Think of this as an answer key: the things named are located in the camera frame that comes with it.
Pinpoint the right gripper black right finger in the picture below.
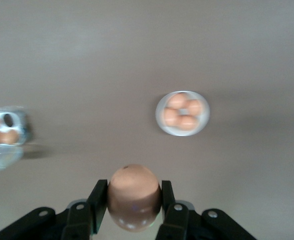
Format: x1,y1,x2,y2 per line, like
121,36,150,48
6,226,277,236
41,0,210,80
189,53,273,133
156,179,190,240

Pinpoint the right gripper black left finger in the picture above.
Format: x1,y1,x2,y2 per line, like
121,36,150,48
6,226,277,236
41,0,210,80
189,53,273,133
61,179,109,240

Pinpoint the clear plastic egg carton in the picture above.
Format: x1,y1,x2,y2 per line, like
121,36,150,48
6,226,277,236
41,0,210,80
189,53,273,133
0,105,34,174

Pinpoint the white round bowl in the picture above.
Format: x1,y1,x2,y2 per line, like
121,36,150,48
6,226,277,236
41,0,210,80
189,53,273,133
155,90,211,137

